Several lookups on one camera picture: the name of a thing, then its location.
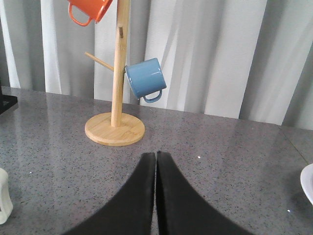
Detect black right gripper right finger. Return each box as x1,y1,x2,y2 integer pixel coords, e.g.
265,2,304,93
156,151,249,235

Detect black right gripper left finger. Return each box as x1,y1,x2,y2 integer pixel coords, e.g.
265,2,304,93
65,153,156,235

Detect pale green HOME mug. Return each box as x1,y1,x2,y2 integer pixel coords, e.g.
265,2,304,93
0,168,13,224

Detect wooden mug tree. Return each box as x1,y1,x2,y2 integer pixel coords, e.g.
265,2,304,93
85,0,145,146

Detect white plate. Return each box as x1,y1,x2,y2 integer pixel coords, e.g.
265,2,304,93
300,164,313,204

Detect blue enamel mug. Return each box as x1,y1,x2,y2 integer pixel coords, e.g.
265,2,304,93
125,58,167,103

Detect grey white curtain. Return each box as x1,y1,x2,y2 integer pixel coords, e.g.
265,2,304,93
0,0,313,129

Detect black metal mug rack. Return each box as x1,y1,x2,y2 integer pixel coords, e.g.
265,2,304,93
0,87,18,114

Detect orange enamel mug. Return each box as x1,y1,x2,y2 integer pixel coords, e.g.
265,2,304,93
68,0,113,26

